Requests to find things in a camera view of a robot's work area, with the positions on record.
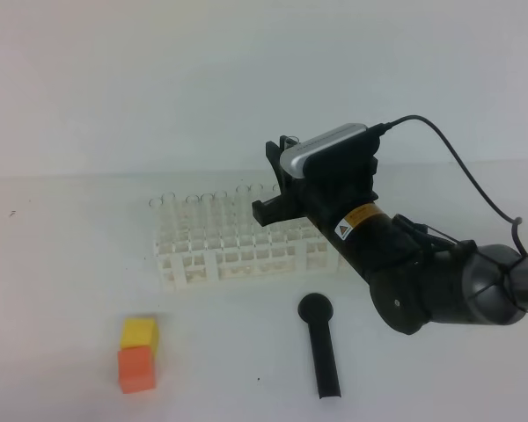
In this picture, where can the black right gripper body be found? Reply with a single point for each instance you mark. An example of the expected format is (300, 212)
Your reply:
(333, 178)

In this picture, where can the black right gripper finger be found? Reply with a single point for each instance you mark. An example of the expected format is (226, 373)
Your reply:
(281, 142)
(273, 154)

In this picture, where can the clear glass test tube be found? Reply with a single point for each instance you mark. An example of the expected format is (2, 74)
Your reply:
(290, 141)

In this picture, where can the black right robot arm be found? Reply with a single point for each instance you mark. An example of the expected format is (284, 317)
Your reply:
(414, 276)

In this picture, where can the glass tube in rack leftmost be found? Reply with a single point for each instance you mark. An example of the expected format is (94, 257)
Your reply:
(156, 208)

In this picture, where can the white plastic test tube rack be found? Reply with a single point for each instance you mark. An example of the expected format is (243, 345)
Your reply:
(294, 247)

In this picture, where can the black scoop tool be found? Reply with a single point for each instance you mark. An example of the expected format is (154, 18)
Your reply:
(316, 311)

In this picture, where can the yellow foam cube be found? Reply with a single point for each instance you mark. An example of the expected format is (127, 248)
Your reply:
(140, 331)

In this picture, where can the orange foam cube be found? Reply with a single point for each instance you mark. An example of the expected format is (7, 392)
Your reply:
(136, 369)

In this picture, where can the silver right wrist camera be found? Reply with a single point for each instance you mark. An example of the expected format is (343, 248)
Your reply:
(292, 159)

